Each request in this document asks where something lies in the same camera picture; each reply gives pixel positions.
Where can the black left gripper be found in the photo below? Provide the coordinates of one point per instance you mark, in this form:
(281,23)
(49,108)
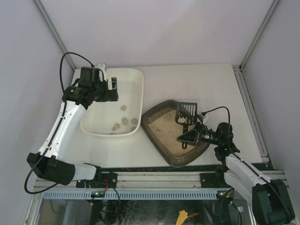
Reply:
(106,91)

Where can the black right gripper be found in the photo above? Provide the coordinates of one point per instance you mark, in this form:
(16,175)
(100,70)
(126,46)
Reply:
(195,136)

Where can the black slotted litter scoop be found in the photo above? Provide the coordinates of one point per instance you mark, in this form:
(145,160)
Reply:
(188,111)

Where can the dark translucent litter box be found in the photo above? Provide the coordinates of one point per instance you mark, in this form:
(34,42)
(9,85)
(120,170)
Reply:
(163,131)

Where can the white plastic bin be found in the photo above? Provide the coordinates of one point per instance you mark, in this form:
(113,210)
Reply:
(101,116)

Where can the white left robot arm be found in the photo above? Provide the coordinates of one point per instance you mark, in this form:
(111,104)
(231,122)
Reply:
(50,162)

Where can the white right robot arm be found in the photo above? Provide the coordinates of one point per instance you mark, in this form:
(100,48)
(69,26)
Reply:
(269,198)

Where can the yellow paw shaped object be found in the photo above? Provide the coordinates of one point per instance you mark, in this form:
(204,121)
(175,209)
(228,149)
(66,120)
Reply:
(183,215)

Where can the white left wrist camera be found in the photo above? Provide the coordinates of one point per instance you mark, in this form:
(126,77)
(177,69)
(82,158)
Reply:
(102,71)

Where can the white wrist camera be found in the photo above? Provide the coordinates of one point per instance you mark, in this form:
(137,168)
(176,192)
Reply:
(102,71)
(202,117)

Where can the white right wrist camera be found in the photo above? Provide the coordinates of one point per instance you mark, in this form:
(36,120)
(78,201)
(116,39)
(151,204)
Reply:
(202,117)

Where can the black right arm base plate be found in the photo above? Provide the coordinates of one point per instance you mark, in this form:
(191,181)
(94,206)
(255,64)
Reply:
(210,180)

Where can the grey slotted cable duct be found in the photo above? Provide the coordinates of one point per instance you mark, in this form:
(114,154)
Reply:
(133,195)

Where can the aluminium front frame rail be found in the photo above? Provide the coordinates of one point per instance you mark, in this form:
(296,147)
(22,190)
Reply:
(158,180)

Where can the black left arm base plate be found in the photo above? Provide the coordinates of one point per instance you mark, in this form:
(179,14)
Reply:
(103,180)

